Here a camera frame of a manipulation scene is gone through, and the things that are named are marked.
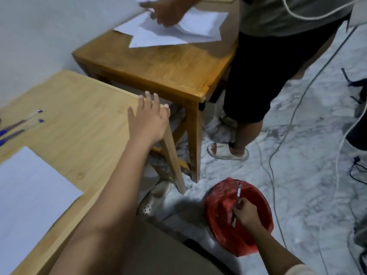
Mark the person's left hand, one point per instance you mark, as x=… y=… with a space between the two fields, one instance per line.
x=149 y=123

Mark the person's right hand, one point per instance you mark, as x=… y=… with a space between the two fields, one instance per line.
x=248 y=216

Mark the black pen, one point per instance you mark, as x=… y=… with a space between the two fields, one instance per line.
x=238 y=191

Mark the white paper sheet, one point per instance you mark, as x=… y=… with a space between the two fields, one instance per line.
x=160 y=38
x=28 y=203
x=203 y=22
x=129 y=25

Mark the blue pen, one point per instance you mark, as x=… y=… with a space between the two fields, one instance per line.
x=14 y=136
x=17 y=123

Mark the person's right forearm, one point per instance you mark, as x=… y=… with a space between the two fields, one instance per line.
x=275 y=252

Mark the person's left forearm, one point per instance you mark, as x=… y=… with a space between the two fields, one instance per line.
x=109 y=211

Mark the person's grey trousers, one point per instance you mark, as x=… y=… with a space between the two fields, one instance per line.
x=166 y=254

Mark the red lined waste bin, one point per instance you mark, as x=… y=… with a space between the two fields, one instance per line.
x=223 y=234

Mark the dark wooden side table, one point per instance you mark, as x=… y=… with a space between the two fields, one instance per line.
x=160 y=68

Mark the white sandal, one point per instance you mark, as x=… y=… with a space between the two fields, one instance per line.
x=229 y=121
x=223 y=153

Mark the cream sleeve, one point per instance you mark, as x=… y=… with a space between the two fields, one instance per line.
x=301 y=269

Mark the white perforated clog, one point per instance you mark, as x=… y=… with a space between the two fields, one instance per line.
x=153 y=200

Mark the black tripod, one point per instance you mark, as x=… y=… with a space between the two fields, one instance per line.
x=358 y=84

